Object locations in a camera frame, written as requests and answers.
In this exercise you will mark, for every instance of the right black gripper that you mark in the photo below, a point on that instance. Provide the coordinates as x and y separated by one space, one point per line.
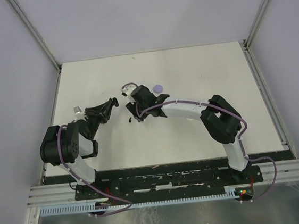
132 107

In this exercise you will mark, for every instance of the right controller board with LEDs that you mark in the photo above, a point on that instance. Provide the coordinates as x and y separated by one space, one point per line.
245 193

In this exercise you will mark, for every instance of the purple earbud charging case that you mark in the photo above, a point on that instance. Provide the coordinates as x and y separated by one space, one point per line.
158 89

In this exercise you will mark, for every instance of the aluminium frame post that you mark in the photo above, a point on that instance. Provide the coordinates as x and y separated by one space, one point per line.
261 12
19 11

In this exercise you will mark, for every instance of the white slotted cable duct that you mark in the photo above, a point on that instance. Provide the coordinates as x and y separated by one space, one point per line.
92 207

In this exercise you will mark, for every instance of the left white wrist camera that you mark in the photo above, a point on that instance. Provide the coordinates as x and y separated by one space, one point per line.
78 113

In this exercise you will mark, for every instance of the black round charging case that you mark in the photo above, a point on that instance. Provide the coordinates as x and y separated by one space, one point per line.
115 102

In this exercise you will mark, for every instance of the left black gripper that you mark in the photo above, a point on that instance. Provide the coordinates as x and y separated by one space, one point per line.
100 109

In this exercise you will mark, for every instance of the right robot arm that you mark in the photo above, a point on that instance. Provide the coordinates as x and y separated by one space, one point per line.
223 123

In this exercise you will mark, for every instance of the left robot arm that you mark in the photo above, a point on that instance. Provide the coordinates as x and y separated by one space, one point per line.
68 146

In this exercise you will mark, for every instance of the right aluminium frame post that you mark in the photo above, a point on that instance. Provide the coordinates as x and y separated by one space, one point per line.
261 12

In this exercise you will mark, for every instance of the left aluminium frame post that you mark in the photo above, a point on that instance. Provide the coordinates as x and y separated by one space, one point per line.
19 11

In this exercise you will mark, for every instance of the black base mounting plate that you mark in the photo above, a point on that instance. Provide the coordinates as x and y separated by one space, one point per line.
169 180

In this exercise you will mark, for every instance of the aluminium front rail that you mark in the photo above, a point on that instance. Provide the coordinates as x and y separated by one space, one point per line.
60 194

